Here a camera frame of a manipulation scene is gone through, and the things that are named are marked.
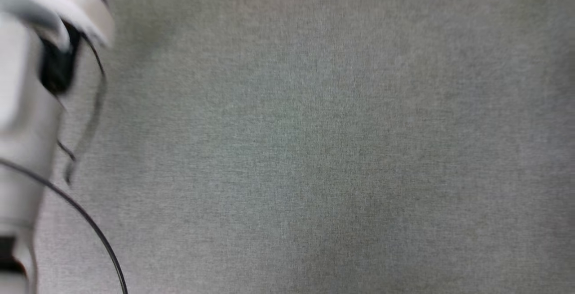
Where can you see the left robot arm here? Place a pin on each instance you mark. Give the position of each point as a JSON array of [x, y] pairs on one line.
[[22, 105]]

